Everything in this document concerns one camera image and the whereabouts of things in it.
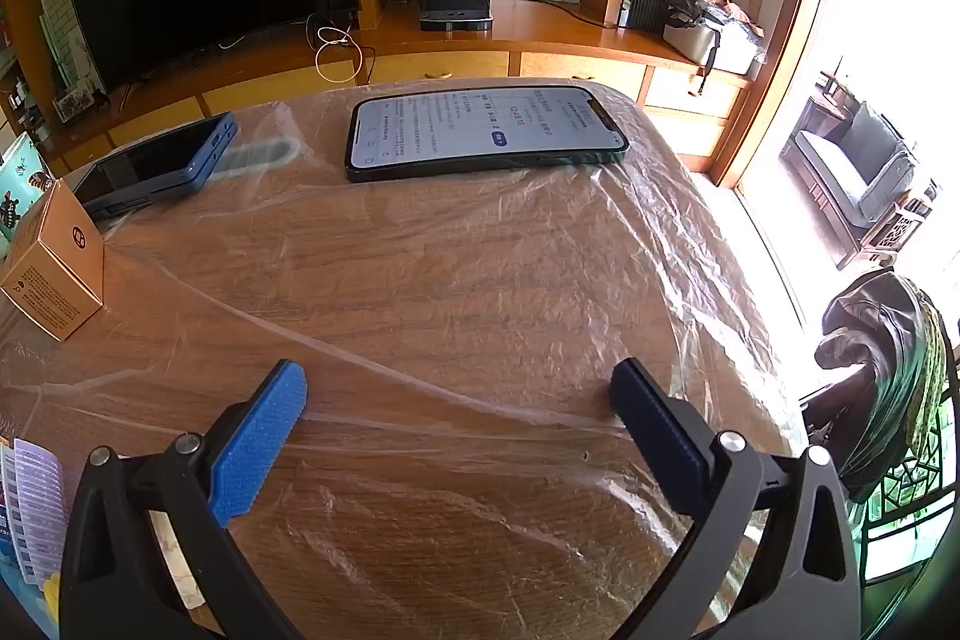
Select grey cushioned armchair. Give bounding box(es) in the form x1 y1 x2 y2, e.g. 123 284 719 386
780 100 920 229

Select small wooden box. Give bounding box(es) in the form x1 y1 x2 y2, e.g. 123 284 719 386
0 181 106 342

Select white printed leaflet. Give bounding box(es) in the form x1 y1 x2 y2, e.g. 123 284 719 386
0 436 70 585

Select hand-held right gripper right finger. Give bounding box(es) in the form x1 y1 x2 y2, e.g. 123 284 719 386
609 357 863 640

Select dark clothes on chair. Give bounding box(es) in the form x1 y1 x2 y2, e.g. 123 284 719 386
814 271 950 498

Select framed photo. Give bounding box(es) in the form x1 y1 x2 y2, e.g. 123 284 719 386
52 89 110 124

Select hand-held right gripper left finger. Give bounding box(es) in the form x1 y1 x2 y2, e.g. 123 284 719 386
58 359 308 640

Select white cable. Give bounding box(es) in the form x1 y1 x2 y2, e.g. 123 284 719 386
306 10 376 85

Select green chair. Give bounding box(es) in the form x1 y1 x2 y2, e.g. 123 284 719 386
799 370 957 585

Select clear plastic table cover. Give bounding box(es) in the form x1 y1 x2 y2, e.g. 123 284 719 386
0 77 807 640

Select black smartphone with lit screen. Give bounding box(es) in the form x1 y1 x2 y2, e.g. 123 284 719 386
345 85 629 184

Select teal patterned mug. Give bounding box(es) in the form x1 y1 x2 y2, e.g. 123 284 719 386
0 131 57 259

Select grey bag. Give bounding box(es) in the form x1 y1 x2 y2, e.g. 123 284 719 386
664 0 766 79

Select blue cased phone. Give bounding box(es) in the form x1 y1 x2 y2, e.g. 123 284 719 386
75 111 239 221

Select carved wooden chair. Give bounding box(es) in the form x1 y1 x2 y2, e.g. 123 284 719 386
855 205 931 270

